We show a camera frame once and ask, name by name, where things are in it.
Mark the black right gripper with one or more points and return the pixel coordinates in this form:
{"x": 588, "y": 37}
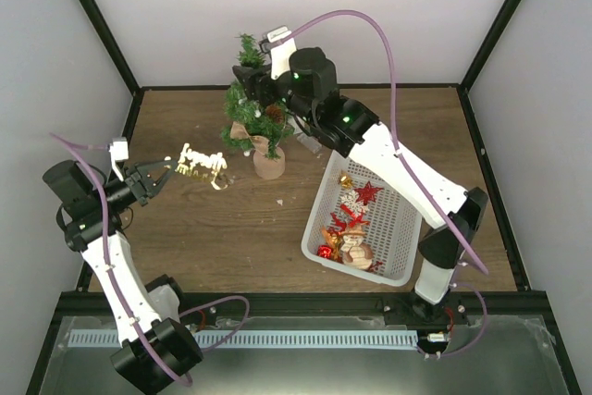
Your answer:
{"x": 257, "y": 83}

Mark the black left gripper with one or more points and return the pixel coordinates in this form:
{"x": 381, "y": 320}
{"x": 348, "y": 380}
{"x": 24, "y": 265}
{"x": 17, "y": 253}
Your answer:
{"x": 139, "y": 186}

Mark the brown pinecone ornament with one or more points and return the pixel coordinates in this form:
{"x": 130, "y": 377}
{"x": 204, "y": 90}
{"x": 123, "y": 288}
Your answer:
{"x": 275, "y": 114}

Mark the small green christmas tree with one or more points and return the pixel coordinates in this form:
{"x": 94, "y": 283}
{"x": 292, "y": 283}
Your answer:
{"x": 238, "y": 107}

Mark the burlap bow ornament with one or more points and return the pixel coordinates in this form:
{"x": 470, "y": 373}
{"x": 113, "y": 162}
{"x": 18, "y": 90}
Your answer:
{"x": 260, "y": 143}

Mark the white perforated plastic basket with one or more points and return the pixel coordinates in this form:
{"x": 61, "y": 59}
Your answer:
{"x": 392, "y": 232}

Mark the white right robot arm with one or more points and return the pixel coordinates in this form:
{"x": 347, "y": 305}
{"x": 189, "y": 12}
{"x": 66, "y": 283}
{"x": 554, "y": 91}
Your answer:
{"x": 306, "y": 83}

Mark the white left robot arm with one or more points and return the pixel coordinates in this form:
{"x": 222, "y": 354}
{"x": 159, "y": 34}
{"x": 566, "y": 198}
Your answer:
{"x": 155, "y": 348}

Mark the clear battery box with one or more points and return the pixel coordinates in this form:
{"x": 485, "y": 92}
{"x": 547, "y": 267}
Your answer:
{"x": 309, "y": 142}

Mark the white snowflake ornament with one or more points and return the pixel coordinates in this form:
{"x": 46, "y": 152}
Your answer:
{"x": 350, "y": 200}

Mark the red glitter star ornament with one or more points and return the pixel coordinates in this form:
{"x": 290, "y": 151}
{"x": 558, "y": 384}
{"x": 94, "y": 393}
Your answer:
{"x": 367, "y": 194}

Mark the red reindeer ornament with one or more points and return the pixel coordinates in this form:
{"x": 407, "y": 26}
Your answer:
{"x": 340, "y": 225}

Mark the red foil gift ornament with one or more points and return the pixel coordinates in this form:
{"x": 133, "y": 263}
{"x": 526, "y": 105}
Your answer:
{"x": 325, "y": 251}

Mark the wooden snowman ornament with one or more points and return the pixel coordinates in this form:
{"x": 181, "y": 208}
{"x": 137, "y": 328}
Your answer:
{"x": 355, "y": 252}

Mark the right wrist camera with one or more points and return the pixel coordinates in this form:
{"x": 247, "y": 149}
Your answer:
{"x": 279, "y": 44}

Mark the light blue cable duct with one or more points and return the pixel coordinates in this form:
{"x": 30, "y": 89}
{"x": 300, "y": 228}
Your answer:
{"x": 308, "y": 339}

